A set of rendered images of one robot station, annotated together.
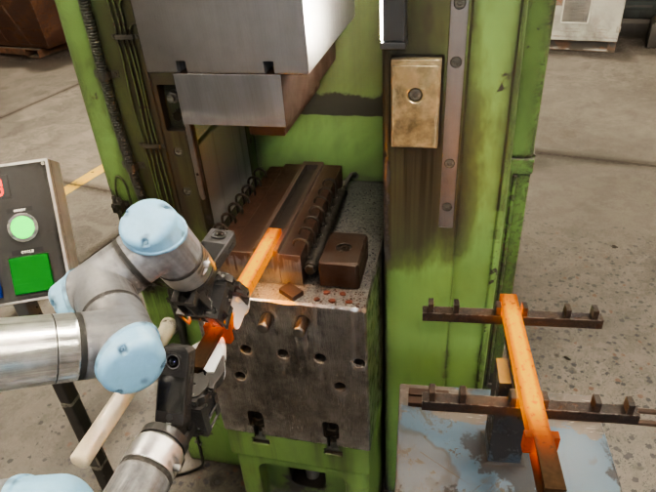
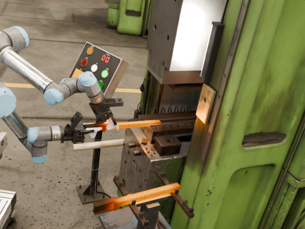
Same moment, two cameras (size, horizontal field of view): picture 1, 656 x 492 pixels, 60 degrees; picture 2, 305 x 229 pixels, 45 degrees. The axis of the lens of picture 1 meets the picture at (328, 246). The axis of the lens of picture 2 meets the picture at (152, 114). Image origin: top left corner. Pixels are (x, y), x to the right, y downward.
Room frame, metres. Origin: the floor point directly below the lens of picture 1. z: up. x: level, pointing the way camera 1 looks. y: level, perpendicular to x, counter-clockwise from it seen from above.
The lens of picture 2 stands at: (-0.21, -1.16, 2.02)
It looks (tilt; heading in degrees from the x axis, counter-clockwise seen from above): 29 degrees down; 47
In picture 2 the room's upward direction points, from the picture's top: 10 degrees clockwise
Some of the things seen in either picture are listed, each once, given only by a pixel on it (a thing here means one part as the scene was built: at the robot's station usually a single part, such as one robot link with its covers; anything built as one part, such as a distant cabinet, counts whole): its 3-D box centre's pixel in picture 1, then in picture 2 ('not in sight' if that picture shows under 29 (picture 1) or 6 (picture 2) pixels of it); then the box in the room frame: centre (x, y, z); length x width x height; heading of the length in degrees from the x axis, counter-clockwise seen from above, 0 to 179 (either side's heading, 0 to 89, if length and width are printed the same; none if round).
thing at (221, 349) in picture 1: (219, 365); (93, 132); (0.68, 0.19, 0.98); 0.09 x 0.03 x 0.06; 162
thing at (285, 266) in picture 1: (284, 215); (178, 124); (1.19, 0.10, 0.96); 0.42 x 0.20 x 0.09; 165
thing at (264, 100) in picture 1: (266, 64); (190, 67); (1.19, 0.10, 1.32); 0.42 x 0.20 x 0.10; 165
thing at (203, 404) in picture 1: (181, 416); (71, 133); (0.58, 0.24, 0.98); 0.12 x 0.08 x 0.09; 165
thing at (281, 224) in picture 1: (292, 202); (180, 121); (1.19, 0.08, 0.99); 0.42 x 0.05 x 0.01; 165
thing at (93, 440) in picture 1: (129, 387); (105, 144); (0.99, 0.51, 0.62); 0.44 x 0.05 x 0.05; 165
